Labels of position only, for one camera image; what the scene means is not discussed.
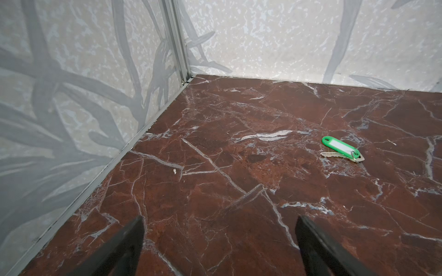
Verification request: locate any green key tag with key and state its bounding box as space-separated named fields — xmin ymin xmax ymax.
xmin=320 ymin=136 xmax=365 ymax=163

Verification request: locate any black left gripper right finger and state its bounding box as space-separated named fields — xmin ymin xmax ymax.
xmin=295 ymin=216 xmax=376 ymax=276

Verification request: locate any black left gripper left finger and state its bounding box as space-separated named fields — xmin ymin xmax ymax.
xmin=68 ymin=216 xmax=145 ymax=276

